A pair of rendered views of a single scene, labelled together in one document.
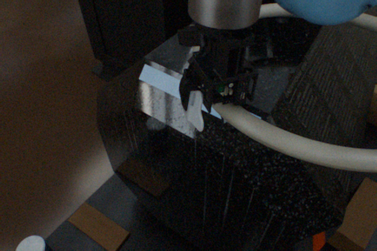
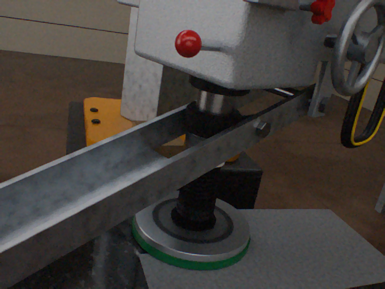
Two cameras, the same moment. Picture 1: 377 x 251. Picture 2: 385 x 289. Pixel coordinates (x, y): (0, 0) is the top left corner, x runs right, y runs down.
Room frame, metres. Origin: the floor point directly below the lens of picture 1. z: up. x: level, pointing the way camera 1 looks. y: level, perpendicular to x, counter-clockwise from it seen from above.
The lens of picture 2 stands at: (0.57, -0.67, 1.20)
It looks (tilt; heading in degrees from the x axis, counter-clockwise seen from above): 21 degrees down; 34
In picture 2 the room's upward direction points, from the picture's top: 10 degrees clockwise
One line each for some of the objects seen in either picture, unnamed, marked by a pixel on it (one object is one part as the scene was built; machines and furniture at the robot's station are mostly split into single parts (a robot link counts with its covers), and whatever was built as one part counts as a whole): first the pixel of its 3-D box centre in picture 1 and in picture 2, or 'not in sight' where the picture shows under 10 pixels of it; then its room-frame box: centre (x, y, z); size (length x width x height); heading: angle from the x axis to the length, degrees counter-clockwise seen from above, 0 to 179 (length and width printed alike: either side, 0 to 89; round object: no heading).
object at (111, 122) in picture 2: not in sight; (156, 125); (1.58, 0.18, 0.76); 0.49 x 0.49 x 0.05; 53
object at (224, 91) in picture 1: (221, 59); not in sight; (0.35, -0.04, 0.99); 0.09 x 0.08 x 0.12; 22
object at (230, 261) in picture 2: not in sight; (192, 223); (1.09, -0.35, 0.82); 0.22 x 0.22 x 0.04
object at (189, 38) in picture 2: not in sight; (201, 44); (0.96, -0.39, 1.15); 0.08 x 0.03 x 0.03; 171
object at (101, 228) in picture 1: (98, 226); not in sight; (0.51, 0.38, 0.02); 0.25 x 0.10 x 0.01; 57
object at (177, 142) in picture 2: not in sight; (157, 140); (1.39, 0.00, 0.81); 0.20 x 0.10 x 0.05; 61
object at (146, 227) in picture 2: not in sight; (192, 221); (1.09, -0.35, 0.82); 0.21 x 0.21 x 0.01
